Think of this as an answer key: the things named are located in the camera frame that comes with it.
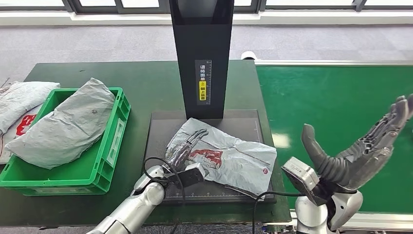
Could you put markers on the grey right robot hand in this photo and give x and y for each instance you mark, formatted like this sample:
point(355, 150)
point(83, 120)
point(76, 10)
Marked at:
point(361, 164)

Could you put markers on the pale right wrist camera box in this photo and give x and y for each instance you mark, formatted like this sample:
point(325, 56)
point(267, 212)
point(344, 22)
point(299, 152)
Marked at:
point(301, 176)

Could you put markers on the grey parcel bag red print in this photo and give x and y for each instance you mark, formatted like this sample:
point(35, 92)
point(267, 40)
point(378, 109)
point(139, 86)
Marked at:
point(232, 151)

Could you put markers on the black inbound scanner machine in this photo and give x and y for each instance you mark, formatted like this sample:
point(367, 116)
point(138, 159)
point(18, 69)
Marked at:
point(203, 48)

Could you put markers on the plain grey parcel bag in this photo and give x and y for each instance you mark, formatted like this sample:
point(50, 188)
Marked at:
point(71, 126)

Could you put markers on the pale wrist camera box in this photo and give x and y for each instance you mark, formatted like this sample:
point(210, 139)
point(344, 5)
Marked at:
point(190, 176)
point(301, 176)

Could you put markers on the green plastic crate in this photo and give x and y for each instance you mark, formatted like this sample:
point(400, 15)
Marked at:
point(106, 168)

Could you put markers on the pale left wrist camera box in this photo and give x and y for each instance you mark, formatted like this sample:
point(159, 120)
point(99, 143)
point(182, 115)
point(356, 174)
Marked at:
point(190, 176)

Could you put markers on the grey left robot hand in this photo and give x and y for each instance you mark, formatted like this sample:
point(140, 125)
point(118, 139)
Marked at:
point(179, 155)

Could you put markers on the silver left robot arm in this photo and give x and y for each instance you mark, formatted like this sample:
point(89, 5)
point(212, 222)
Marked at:
point(142, 203)

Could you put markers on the crumpled grey parcel bag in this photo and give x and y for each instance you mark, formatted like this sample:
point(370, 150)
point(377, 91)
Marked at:
point(22, 97)

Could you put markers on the green conveyor belt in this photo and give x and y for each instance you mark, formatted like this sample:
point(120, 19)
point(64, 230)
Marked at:
point(322, 97)

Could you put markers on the white round conveyor end cap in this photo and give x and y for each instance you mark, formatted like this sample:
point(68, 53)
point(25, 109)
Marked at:
point(248, 55)

